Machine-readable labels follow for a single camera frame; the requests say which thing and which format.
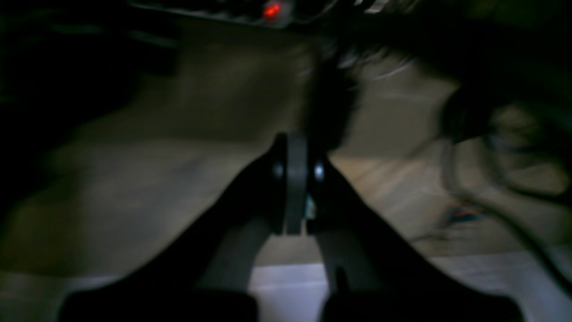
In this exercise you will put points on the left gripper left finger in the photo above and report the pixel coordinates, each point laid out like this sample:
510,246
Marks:
203,275

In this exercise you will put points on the black power strip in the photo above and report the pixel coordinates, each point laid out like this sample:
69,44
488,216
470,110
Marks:
266,13

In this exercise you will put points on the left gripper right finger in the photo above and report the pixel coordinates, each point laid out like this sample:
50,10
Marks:
373,273

